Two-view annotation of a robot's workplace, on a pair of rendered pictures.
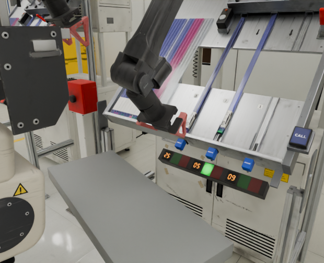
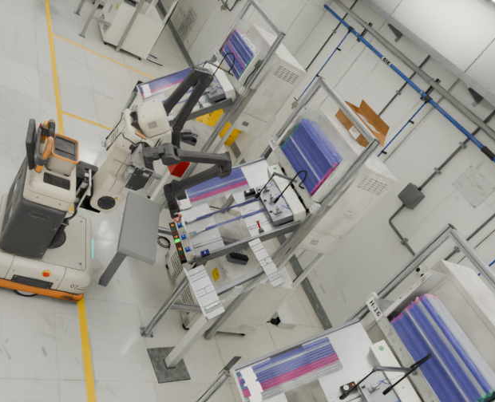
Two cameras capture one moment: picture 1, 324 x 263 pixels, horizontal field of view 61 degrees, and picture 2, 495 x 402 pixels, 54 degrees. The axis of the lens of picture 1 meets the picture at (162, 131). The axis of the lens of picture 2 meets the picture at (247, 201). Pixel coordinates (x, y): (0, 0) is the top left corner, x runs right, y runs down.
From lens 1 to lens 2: 2.47 m
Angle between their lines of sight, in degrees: 11
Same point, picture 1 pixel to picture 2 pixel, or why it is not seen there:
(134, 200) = (144, 228)
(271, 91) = (335, 261)
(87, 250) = (115, 240)
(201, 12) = (253, 179)
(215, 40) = (239, 198)
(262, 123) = (207, 242)
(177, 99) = (199, 208)
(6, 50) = (136, 171)
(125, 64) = (168, 187)
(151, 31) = (181, 185)
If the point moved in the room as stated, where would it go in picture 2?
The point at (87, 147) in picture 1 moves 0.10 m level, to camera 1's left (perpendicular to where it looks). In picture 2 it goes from (160, 191) to (151, 183)
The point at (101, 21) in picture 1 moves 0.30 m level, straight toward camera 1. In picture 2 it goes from (238, 121) to (227, 128)
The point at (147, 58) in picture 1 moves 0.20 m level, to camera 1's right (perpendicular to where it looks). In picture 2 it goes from (174, 191) to (198, 214)
